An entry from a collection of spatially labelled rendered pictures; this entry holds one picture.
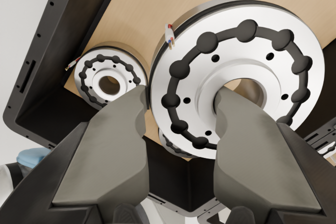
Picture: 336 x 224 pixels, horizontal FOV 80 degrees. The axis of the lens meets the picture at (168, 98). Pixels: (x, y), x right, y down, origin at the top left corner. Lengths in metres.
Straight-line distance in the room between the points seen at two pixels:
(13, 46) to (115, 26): 0.30
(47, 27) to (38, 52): 0.03
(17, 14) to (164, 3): 0.33
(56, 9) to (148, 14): 0.12
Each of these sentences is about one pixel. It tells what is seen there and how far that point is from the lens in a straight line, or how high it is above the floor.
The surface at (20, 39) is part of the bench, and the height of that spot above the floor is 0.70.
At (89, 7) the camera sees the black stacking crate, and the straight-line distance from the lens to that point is 0.26.
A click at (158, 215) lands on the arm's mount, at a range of 0.48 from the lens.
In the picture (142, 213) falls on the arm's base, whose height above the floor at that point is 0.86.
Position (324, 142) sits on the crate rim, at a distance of 0.29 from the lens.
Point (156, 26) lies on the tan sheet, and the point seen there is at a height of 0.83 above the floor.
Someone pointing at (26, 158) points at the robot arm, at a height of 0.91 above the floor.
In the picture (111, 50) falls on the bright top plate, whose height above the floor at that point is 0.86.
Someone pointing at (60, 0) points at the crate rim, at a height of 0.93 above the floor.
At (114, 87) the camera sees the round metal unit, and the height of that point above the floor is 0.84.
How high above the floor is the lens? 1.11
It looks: 60 degrees down
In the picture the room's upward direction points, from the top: 174 degrees counter-clockwise
